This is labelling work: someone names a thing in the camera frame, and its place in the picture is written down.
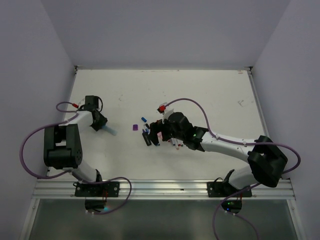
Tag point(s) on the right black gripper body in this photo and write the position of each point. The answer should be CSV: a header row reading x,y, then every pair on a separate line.
x,y
168,132

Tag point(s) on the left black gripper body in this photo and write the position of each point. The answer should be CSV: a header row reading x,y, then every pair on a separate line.
x,y
98,123

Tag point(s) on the pink highlighter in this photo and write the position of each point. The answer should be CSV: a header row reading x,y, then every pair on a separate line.
x,y
159,135

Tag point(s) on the purple black highlighter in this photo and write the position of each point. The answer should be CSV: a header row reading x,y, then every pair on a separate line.
x,y
146,138

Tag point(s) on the clear white pen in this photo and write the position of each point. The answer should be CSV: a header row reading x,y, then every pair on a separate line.
x,y
173,142

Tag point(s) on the light blue highlighter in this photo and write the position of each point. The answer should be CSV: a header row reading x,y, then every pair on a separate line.
x,y
109,130

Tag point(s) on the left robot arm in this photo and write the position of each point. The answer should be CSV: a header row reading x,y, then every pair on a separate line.
x,y
62,143

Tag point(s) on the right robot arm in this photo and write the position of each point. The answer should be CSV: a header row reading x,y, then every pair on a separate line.
x,y
265,162

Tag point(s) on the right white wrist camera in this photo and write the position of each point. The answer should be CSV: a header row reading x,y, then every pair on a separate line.
x,y
165,110

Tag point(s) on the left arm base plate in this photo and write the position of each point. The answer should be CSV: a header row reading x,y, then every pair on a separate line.
x,y
105,190

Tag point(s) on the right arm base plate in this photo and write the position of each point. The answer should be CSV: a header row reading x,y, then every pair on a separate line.
x,y
217,189

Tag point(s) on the aluminium front rail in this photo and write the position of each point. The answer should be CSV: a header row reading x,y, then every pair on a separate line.
x,y
161,190

